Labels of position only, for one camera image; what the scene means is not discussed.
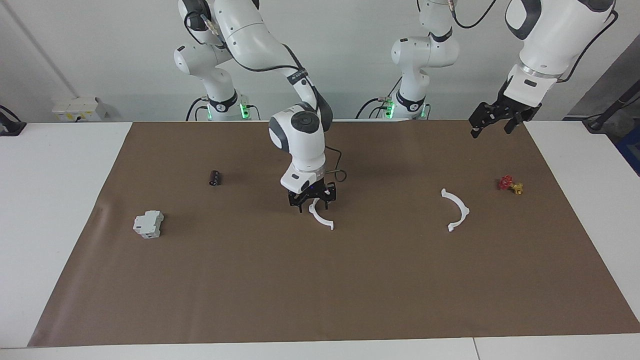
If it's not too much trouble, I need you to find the white wall socket box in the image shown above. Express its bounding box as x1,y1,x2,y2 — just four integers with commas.
52,96,108,122

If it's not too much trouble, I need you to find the red handle brass valve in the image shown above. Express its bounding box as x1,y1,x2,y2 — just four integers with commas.
497,175,524,196

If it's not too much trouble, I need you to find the white circuit breaker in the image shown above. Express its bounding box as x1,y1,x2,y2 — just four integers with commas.
132,210,165,239

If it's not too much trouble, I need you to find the black stand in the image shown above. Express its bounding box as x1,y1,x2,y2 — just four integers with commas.
582,92,640,133

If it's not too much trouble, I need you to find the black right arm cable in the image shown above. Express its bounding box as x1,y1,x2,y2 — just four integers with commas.
184,0,347,184

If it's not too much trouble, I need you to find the black clamp mount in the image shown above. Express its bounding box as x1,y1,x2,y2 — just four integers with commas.
0,105,27,137

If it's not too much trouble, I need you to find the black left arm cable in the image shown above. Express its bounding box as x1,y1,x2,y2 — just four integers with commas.
447,0,620,83

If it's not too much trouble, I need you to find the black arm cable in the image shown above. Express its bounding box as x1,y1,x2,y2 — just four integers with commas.
184,0,347,184
447,0,620,83

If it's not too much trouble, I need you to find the brown paper table mat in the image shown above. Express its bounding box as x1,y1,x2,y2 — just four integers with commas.
27,120,640,347

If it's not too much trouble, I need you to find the blue crate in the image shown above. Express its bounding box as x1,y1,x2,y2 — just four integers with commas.
616,127,640,177

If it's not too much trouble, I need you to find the black base power cable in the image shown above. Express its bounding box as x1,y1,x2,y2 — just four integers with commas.
356,96,390,120
186,96,210,122

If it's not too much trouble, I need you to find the white half pipe clamp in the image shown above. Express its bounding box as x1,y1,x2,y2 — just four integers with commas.
308,199,335,231
441,188,471,233

